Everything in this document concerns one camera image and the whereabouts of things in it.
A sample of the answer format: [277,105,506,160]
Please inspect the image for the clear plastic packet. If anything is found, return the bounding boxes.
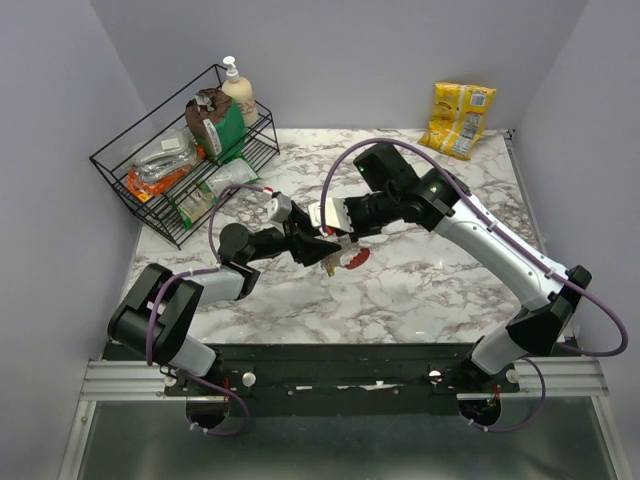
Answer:
[133,130,199,182]

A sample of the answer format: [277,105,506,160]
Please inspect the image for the orange snack packet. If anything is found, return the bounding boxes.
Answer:
[126,168,188,203]

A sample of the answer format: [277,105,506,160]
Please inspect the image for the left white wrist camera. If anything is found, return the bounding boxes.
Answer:
[267,192,292,224]

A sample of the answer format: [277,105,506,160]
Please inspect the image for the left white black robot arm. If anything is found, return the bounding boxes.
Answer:
[107,208,340,395]

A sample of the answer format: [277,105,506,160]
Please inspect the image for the metal red key organizer plate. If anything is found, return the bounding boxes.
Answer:
[320,236,371,277]

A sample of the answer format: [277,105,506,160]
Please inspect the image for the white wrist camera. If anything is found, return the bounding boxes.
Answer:
[267,192,292,224]
[307,198,353,237]

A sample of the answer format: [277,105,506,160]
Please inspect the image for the black wire rack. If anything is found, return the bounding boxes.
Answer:
[90,64,279,247]

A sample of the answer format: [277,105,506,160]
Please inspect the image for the yellow chips bag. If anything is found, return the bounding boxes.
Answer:
[418,82,496,160]

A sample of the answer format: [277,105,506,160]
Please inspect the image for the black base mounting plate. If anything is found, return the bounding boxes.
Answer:
[102,342,584,419]

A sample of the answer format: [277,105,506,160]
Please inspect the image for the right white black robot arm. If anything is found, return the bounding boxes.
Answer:
[345,143,592,392]

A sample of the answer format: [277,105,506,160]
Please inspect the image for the cream pump lotion bottle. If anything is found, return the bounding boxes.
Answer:
[222,56,259,127]

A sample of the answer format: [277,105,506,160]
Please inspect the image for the brown green bag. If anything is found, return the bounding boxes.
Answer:
[184,88,247,164]

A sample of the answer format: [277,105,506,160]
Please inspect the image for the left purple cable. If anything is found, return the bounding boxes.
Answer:
[146,183,274,437]

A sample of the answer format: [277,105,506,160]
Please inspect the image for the aluminium rail frame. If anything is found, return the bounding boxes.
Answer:
[59,344,632,479]

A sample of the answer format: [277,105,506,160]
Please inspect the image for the green white snack packet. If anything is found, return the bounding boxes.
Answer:
[173,155,260,230]

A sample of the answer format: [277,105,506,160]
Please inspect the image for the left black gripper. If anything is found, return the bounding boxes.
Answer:
[245,200,341,267]

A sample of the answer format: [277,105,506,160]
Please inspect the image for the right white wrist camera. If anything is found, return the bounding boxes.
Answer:
[307,198,353,237]

